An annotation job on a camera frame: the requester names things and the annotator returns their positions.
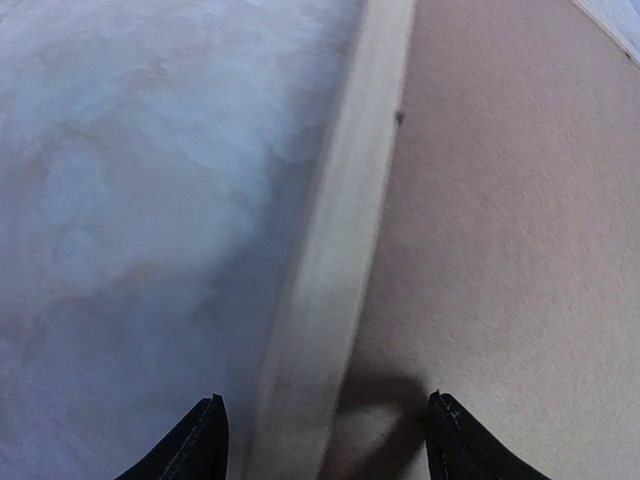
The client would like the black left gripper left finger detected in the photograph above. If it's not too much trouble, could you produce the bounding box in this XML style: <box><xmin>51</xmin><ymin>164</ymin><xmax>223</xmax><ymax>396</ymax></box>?
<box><xmin>116</xmin><ymin>394</ymin><xmax>229</xmax><ymax>480</ymax></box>

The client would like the brown hardboard backing panel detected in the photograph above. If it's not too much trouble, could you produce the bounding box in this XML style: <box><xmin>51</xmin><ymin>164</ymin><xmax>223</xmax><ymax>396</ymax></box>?
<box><xmin>321</xmin><ymin>1</ymin><xmax>639</xmax><ymax>479</ymax></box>

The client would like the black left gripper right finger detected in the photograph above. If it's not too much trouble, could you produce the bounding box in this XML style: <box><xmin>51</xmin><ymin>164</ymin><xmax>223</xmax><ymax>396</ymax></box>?
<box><xmin>424</xmin><ymin>391</ymin><xmax>548</xmax><ymax>480</ymax></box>

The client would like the light wooden picture frame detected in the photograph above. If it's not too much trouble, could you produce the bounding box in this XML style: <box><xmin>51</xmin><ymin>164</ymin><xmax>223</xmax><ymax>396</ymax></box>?
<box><xmin>244</xmin><ymin>0</ymin><xmax>640</xmax><ymax>480</ymax></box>

